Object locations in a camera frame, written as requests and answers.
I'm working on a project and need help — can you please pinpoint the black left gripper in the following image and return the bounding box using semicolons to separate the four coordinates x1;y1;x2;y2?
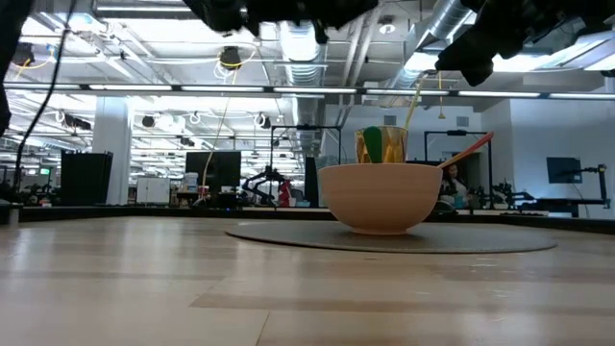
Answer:
182;0;381;45

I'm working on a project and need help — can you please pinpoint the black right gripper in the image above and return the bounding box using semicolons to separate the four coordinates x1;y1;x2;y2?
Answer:
434;0;544;87

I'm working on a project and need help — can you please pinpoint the gold spoon green handle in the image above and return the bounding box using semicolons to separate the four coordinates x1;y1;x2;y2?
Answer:
354;125;409;165

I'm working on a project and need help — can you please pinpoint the peach plastic bowl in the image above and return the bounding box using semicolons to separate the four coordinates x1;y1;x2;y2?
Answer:
317;162;444;236

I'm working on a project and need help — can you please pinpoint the LED light bar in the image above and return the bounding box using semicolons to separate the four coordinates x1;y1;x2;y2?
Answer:
0;82;615;100

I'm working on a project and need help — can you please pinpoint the person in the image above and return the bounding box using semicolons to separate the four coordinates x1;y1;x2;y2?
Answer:
439;162;475;211

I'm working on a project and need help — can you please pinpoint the black display screen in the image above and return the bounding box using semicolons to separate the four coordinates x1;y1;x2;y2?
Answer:
184;151;242;196

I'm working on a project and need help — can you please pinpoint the white pillar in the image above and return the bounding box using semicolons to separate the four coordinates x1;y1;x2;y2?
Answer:
91;95;134;206

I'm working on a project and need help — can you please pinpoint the white cabinet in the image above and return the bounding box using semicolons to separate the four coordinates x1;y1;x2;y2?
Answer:
135;176;171;206

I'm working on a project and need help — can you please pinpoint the grey round placemat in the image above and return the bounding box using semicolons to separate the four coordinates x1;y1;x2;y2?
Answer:
224;219;558;255

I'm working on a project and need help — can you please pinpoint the black box cabinet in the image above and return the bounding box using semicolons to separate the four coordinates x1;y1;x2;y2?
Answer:
60;150;114;207

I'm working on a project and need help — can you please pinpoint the silver ventilation duct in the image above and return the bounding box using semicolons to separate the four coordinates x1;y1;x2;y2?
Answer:
281;18;329;145

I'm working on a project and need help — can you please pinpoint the wall monitor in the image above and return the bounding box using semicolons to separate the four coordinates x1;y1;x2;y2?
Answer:
546;157;583;185

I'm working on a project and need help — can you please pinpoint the black hanging cable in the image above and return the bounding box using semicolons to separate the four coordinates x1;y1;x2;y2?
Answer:
12;0;78;193

